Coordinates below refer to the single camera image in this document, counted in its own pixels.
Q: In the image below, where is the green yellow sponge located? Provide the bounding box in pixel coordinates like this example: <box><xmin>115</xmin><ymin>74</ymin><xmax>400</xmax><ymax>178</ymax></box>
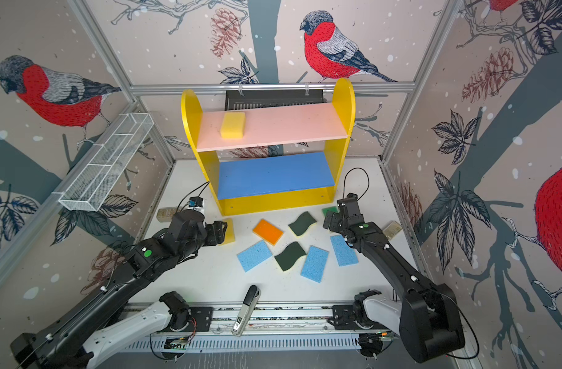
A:
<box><xmin>322</xmin><ymin>206</ymin><xmax>339</xmax><ymax>217</ymax></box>

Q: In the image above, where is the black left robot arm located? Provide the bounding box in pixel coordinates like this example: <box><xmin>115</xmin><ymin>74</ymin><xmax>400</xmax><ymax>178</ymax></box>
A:
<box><xmin>10</xmin><ymin>209</ymin><xmax>228</xmax><ymax>368</ymax></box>

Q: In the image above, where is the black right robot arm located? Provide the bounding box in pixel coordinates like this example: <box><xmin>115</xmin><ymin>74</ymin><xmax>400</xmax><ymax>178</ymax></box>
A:
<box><xmin>323</xmin><ymin>194</ymin><xmax>465</xmax><ymax>363</ymax></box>

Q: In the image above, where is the blue lower shelf board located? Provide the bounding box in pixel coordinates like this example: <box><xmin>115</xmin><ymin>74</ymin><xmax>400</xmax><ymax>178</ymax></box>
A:
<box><xmin>217</xmin><ymin>152</ymin><xmax>335</xmax><ymax>200</ymax></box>

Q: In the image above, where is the pink upper shelf board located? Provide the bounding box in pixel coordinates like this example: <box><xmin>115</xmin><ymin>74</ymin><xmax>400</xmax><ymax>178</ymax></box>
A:
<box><xmin>196</xmin><ymin>103</ymin><xmax>347</xmax><ymax>152</ymax></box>

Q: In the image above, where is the seasoning jar left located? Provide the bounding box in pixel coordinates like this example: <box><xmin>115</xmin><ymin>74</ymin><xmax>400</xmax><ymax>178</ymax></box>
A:
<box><xmin>156</xmin><ymin>207</ymin><xmax>177</xmax><ymax>223</ymax></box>

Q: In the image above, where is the seasoning jar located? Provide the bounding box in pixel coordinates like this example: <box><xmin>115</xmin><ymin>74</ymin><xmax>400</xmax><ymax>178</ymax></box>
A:
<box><xmin>382</xmin><ymin>221</ymin><xmax>402</xmax><ymax>241</ymax></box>
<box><xmin>156</xmin><ymin>207</ymin><xmax>177</xmax><ymax>223</ymax></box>

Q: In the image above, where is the dark green wavy sponge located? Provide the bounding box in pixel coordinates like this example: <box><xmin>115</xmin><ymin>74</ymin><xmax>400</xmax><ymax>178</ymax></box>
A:
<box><xmin>275</xmin><ymin>241</ymin><xmax>306</xmax><ymax>272</ymax></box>
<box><xmin>289</xmin><ymin>212</ymin><xmax>316</xmax><ymax>237</ymax></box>

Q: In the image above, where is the light blue sponge right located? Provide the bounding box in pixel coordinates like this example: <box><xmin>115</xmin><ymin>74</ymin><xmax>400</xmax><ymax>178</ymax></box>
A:
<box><xmin>330</xmin><ymin>235</ymin><xmax>359</xmax><ymax>267</ymax></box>

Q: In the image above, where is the light blue sponge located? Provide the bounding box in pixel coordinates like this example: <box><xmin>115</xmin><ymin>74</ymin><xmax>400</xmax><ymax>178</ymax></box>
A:
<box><xmin>237</xmin><ymin>241</ymin><xmax>273</xmax><ymax>272</ymax></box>
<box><xmin>330</xmin><ymin>235</ymin><xmax>359</xmax><ymax>267</ymax></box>
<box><xmin>300</xmin><ymin>246</ymin><xmax>329</xmax><ymax>283</ymax></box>

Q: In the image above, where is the light blue sponge left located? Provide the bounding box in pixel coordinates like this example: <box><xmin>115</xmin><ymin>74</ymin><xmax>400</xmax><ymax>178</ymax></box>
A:
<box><xmin>237</xmin><ymin>241</ymin><xmax>273</xmax><ymax>272</ymax></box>

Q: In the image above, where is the seasoning jar right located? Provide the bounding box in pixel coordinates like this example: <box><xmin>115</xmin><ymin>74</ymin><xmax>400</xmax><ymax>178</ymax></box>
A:
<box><xmin>382</xmin><ymin>221</ymin><xmax>402</xmax><ymax>241</ymax></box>

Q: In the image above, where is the orange sponge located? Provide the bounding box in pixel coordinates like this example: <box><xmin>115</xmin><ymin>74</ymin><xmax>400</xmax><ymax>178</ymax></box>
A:
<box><xmin>253</xmin><ymin>219</ymin><xmax>284</xmax><ymax>246</ymax></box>

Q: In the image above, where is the light blue sponge middle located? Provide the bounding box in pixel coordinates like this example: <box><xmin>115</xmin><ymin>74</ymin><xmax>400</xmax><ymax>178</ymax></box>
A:
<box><xmin>300</xmin><ymin>246</ymin><xmax>329</xmax><ymax>283</ymax></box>

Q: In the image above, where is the black silver handheld tool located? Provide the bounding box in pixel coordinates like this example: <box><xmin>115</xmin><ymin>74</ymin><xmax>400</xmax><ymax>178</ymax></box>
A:
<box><xmin>232</xmin><ymin>284</ymin><xmax>260</xmax><ymax>337</ymax></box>

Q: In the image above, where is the black vent panel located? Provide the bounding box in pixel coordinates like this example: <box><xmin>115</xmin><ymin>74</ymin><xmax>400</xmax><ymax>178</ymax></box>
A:
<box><xmin>224</xmin><ymin>89</ymin><xmax>325</xmax><ymax>111</ymax></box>

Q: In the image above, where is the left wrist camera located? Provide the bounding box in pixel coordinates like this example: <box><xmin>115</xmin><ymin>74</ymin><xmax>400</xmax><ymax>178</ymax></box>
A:
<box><xmin>187</xmin><ymin>196</ymin><xmax>204</xmax><ymax>213</ymax></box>

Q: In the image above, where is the yellow shelf frame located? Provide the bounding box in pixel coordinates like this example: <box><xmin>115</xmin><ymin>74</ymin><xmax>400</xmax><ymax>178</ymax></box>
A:
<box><xmin>180</xmin><ymin>78</ymin><xmax>356</xmax><ymax>216</ymax></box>

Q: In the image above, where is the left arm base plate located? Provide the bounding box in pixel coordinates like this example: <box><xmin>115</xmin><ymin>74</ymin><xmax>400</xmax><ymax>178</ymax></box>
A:
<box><xmin>167</xmin><ymin>307</ymin><xmax>214</xmax><ymax>333</ymax></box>

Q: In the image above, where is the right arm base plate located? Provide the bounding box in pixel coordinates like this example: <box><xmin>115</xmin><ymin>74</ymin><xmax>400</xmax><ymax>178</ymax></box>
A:
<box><xmin>327</xmin><ymin>304</ymin><xmax>368</xmax><ymax>331</ymax></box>

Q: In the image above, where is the perforated aluminium rail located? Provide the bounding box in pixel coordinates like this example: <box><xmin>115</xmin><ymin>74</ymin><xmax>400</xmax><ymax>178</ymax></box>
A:
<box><xmin>121</xmin><ymin>333</ymin><xmax>361</xmax><ymax>355</ymax></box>

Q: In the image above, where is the white wire mesh basket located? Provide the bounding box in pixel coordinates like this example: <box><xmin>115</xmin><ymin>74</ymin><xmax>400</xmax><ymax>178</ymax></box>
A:
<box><xmin>59</xmin><ymin>112</ymin><xmax>154</xmax><ymax>212</ymax></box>

